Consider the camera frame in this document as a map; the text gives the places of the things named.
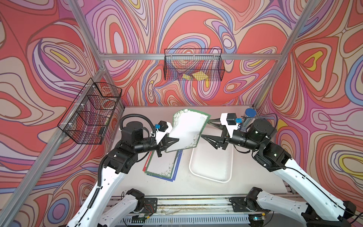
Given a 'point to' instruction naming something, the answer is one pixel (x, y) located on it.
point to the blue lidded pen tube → (249, 117)
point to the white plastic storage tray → (207, 161)
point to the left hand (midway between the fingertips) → (177, 140)
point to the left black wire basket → (86, 121)
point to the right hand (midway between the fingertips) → (204, 131)
